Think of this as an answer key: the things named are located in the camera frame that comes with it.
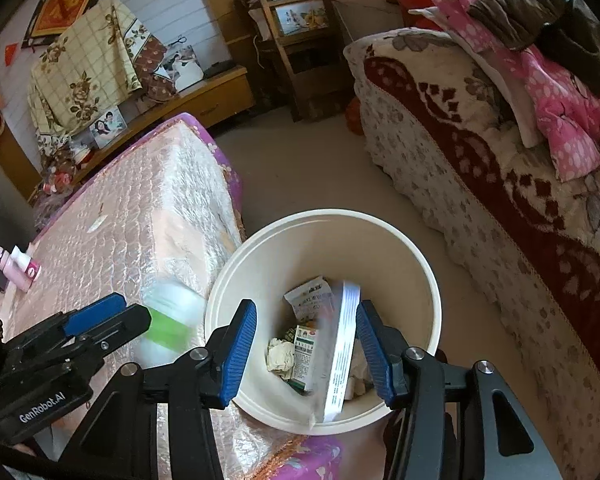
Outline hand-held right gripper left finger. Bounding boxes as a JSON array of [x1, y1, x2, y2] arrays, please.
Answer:
[[72, 299, 258, 480]]

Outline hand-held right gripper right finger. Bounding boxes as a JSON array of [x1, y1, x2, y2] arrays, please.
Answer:
[[356, 300, 536, 480]]

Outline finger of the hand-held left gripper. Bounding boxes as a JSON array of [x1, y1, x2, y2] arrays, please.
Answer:
[[45, 305, 152, 386], [7, 292, 128, 361]]

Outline long white box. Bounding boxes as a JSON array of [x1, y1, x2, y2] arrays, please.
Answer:
[[324, 281, 362, 423]]

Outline brown paper ball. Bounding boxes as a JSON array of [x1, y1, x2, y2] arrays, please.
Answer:
[[266, 338, 296, 376]]

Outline green and white plastic bottle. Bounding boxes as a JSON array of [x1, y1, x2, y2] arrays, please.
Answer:
[[140, 285, 203, 361]]

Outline white green carton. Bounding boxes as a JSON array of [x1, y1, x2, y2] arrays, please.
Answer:
[[292, 325, 322, 392]]

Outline orange white snack wrapper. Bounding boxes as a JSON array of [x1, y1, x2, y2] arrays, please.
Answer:
[[284, 276, 333, 322]]

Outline white plastic bucket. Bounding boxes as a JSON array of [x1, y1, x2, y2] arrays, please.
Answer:
[[205, 210, 442, 436]]

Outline white crumpled tissue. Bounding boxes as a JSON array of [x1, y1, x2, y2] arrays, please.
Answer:
[[347, 350, 374, 401]]

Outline white supplement bottle pink label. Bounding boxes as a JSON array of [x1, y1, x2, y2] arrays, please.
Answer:
[[11, 246, 42, 281]]

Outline pink insulated bottle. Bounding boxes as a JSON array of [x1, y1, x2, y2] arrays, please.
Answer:
[[0, 246, 33, 292]]

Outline pink quilted mattress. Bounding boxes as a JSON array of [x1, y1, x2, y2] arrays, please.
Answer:
[[0, 112, 343, 480]]

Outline clutter of small packets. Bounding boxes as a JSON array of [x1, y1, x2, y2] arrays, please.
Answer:
[[35, 145, 88, 196]]

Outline framed couple photo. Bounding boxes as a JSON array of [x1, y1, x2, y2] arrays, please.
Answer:
[[90, 107, 127, 148]]

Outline sofa with maroon floral blanket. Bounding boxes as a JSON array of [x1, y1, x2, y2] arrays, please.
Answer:
[[343, 27, 600, 461]]

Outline orange item on floor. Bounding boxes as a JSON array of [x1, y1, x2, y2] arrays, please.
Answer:
[[345, 100, 363, 133]]

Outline floral patterned cloth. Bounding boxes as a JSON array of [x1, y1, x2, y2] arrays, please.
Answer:
[[27, 0, 178, 136]]

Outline wooden cabinet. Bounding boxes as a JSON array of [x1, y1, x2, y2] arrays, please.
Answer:
[[0, 65, 256, 196]]

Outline wedding photo print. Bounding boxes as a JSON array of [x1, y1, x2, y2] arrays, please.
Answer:
[[157, 45, 204, 92]]

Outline black remote control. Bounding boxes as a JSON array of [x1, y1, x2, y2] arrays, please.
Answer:
[[203, 60, 235, 78]]

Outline wooden chair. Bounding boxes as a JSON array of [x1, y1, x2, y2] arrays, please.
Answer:
[[235, 0, 353, 122]]

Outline white cushion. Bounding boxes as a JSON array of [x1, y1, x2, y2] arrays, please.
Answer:
[[410, 7, 546, 148]]

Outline pink dotted garment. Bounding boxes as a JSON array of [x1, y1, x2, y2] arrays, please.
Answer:
[[415, 0, 600, 183]]

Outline framed picture on chair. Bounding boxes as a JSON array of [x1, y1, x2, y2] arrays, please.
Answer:
[[272, 0, 328, 36]]

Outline brown garment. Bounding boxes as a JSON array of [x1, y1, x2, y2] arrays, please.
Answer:
[[467, 0, 600, 96]]

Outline red gold wall poster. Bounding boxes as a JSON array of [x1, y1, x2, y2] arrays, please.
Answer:
[[22, 0, 121, 50]]

